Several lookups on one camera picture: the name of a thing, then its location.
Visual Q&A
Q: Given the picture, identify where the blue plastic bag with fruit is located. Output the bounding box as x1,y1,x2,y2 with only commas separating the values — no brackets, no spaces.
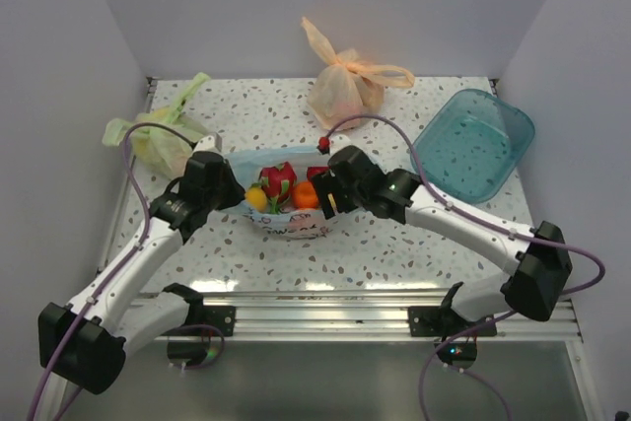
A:
224,145,360,239

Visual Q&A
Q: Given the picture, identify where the orange tangerine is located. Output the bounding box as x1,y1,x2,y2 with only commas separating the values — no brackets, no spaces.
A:
291,180,319,209

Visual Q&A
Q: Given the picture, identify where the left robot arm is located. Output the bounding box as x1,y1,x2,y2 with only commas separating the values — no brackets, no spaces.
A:
37,151,245,394

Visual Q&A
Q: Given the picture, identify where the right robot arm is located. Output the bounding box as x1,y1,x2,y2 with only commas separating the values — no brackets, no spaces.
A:
312,145,573,335

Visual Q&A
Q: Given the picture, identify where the green plastic bag with fruit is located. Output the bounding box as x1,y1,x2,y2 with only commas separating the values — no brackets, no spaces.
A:
102,73,210,179

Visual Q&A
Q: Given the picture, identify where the red dragon fruit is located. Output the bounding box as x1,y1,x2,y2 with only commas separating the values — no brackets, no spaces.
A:
258,162,297,214

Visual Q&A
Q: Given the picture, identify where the orange plastic bag with fruit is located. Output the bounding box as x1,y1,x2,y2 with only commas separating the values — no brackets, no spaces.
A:
301,18,415,130

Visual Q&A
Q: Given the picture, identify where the red apple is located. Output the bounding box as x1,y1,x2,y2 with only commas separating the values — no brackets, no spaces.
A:
306,167,328,181

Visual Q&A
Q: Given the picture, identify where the yellow mango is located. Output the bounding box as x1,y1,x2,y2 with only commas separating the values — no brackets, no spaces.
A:
245,185,268,213

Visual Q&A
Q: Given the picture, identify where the teal transparent plastic basin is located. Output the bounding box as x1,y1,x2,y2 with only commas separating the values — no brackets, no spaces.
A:
413,89,535,204

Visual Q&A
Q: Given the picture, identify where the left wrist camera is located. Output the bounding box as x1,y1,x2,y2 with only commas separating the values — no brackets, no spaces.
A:
192,132,222,154

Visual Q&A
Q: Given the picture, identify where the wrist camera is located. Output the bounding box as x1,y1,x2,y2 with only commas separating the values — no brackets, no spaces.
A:
316,134,353,160
192,132,222,154

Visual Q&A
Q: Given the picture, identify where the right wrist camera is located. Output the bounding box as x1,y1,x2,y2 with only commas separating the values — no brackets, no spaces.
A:
316,134,353,160

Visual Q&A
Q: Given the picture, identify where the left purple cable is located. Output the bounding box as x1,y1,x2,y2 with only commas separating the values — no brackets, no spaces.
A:
26,123,198,421

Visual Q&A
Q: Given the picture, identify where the purple cable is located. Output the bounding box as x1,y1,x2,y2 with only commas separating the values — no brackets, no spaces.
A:
26,123,198,421
324,113,606,421

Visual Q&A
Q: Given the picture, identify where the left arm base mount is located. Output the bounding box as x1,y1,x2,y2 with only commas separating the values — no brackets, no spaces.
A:
162,283,236,337

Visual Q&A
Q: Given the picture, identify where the aluminium front rail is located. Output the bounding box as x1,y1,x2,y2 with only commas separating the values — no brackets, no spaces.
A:
63,287,578,343

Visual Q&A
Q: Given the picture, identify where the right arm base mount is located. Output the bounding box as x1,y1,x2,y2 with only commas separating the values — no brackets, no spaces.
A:
407,282,493,340

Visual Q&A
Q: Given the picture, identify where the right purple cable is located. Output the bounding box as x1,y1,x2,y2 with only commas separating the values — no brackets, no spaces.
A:
324,113,606,421

